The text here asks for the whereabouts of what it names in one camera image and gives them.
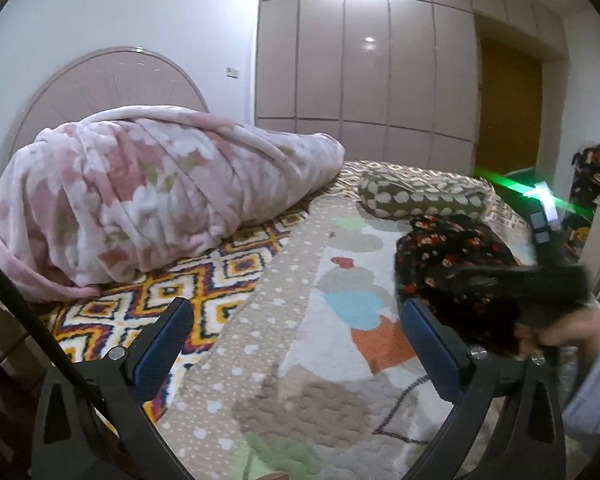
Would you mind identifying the brown wooden door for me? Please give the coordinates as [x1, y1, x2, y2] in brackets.
[477, 37, 545, 182]

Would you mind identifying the pink patterned fleece blanket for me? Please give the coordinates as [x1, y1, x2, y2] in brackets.
[0, 105, 347, 305]

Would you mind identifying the pile of dark colourful clothes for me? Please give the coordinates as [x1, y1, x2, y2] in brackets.
[571, 141, 600, 212]

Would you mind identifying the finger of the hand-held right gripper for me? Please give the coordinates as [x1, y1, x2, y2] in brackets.
[441, 264, 527, 303]

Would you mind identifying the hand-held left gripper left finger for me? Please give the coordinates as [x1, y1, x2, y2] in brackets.
[31, 296, 196, 480]

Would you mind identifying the black floral garment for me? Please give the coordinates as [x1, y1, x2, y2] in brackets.
[394, 214, 537, 357]

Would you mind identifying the pink arched headboard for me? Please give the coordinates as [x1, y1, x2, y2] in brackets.
[4, 46, 212, 163]

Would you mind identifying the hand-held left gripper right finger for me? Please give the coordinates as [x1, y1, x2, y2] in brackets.
[400, 297, 568, 480]

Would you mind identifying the person's right hand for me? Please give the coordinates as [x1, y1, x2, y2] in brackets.
[512, 305, 600, 362]

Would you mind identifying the beige glossy wardrobe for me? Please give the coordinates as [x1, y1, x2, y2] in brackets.
[255, 0, 571, 173]

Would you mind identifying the beige dotted patchwork blanket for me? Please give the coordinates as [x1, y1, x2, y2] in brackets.
[155, 194, 581, 480]

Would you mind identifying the olive polka dot pillow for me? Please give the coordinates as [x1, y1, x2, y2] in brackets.
[357, 170, 490, 222]

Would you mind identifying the geometric patterned bedspread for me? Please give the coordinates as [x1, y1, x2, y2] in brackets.
[45, 160, 506, 423]

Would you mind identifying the black cable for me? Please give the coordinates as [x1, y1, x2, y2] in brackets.
[0, 249, 108, 413]

